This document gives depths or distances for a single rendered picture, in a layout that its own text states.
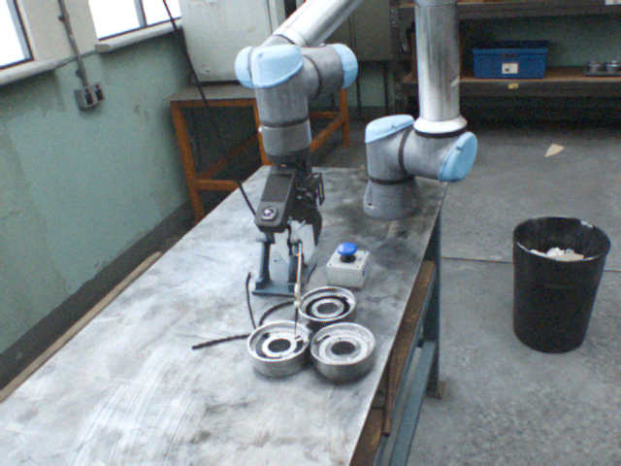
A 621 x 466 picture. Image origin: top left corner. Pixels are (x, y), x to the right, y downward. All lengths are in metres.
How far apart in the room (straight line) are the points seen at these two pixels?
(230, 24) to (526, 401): 2.34
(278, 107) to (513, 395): 1.47
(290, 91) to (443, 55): 0.45
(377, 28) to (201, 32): 1.82
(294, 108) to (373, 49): 3.85
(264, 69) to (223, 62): 2.39
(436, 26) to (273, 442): 0.82
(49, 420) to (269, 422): 0.36
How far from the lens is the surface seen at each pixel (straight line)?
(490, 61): 4.28
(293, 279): 0.91
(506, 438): 1.88
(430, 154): 1.21
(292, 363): 0.88
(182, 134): 3.18
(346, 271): 1.07
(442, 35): 1.16
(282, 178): 0.84
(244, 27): 3.09
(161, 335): 1.06
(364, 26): 4.64
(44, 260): 2.62
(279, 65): 0.80
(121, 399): 0.95
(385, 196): 1.32
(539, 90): 4.21
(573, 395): 2.06
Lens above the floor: 1.40
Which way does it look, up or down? 28 degrees down
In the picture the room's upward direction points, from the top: 7 degrees counter-clockwise
